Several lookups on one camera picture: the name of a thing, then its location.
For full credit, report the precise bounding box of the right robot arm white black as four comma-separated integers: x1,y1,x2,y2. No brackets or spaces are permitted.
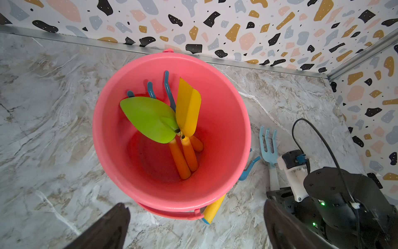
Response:
264,167,398,249

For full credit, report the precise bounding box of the green trowel orange handle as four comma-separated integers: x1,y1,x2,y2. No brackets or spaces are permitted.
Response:
120,96,191,179

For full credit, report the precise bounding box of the yellow shovel yellow handle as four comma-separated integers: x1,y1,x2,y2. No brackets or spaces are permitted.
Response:
176,78,202,172

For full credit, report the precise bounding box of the aluminium right corner post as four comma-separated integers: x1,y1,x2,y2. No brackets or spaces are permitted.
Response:
327,29,398,82

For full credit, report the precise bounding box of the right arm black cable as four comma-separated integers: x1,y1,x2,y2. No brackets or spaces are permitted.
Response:
291,118,363,249

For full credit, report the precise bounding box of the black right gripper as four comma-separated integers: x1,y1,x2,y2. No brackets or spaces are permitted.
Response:
266,187,314,227

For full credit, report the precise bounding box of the pink plastic bucket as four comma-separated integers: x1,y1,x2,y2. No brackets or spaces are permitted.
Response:
92,50,251,220

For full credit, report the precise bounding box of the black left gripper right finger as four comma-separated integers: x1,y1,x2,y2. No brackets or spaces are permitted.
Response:
264,199,333,249

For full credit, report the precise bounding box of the small teal rake yellow handle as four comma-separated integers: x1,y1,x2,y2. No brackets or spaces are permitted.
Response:
202,156,261,225

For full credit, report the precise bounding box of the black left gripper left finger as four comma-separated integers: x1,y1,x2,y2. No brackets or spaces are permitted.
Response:
66,203,131,249

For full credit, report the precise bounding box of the light blue fork white handle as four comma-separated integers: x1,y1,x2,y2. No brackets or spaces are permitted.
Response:
259,126,280,191

